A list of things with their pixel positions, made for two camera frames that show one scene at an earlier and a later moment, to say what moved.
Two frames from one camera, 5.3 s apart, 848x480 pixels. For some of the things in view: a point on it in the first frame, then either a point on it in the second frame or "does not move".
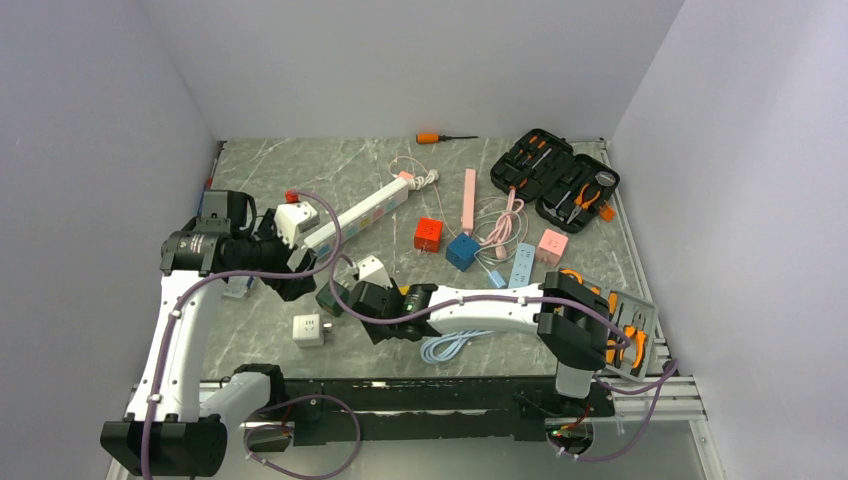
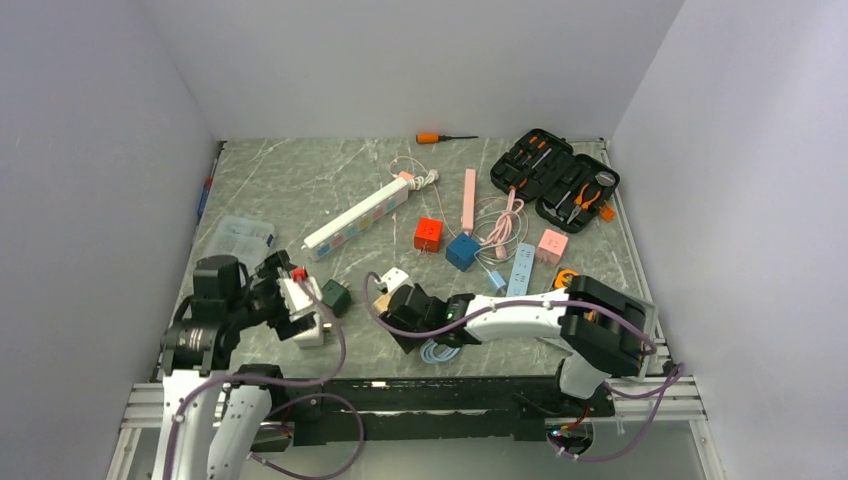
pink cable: [503, 227] does not move
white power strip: [323, 241] does not move
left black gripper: [267, 229] -> [272, 269]
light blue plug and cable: [442, 347] does not move
